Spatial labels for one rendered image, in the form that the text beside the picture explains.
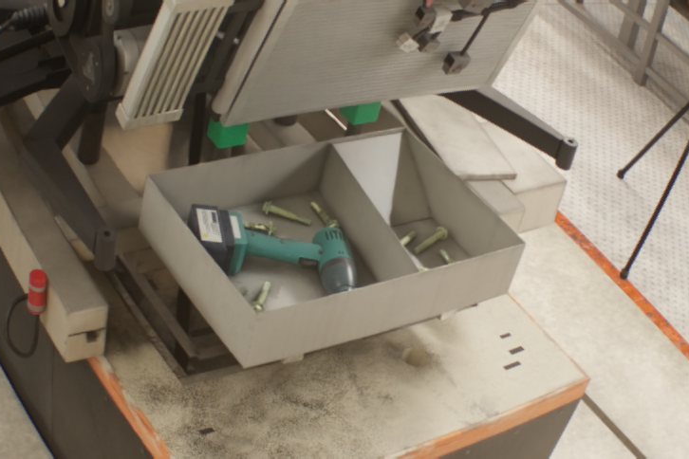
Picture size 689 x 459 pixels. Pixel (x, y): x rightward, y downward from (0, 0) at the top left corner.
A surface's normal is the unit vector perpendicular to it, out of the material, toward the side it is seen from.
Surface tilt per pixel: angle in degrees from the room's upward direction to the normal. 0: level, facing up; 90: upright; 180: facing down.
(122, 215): 0
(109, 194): 0
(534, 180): 0
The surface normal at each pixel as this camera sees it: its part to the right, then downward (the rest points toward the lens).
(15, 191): 0.22, -0.80
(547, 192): 0.55, 0.58
